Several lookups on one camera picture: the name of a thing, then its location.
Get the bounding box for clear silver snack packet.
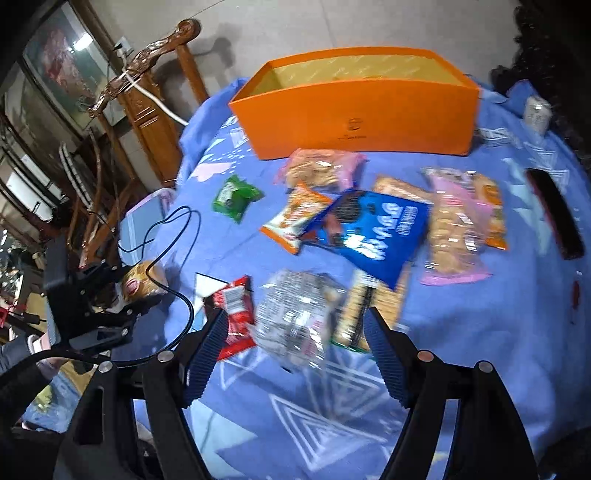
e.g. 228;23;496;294
254;270;347;370

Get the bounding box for blue printed tablecloth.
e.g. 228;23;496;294
115;76;591;480

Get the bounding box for black smartphone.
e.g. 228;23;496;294
526;168;586;260

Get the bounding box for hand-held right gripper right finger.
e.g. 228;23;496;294
364;305;539;480

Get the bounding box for dark carved wooden bench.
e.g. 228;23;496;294
489;0;591;158

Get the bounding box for carved brown wooden chair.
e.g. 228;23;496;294
88;18;211;190

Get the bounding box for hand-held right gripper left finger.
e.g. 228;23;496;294
55;305;232;480

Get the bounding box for orange cardboard box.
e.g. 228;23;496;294
228;46;481;161

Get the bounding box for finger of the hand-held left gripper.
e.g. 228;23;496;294
99;295;163;334
69;262;125;284

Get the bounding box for red framed painting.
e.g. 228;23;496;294
23;0;121;134

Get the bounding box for orange rice cracker packet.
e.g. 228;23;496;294
475;173;509;252

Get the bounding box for large pink cracker packet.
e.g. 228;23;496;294
419;167;492;286

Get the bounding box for small red snack packet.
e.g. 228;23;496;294
203;275;257;361

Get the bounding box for thin black cable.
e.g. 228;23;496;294
28;205;204;367

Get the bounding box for dark wooden armchair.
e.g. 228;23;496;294
60;129;144;273

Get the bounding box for yellow bun packet red label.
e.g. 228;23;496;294
117;261;168;303

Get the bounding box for green-edged cracker packet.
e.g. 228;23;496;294
330;268;411;354

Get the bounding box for white power cable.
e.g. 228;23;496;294
115;46;188;126

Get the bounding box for white drink can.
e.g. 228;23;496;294
524;95;552;134

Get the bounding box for small pink cracker packet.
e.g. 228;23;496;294
276;148;368;192

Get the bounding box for small green snack packet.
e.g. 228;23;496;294
212;175;265;224

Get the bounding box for orange yellow snack packet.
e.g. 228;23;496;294
373;174;435;204

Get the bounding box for blue cookie bag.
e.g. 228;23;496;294
300;189;430;291

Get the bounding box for folded blue pink cloth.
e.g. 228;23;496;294
117;189;176;268

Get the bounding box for orange white snack packet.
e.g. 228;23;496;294
261;182;333;256

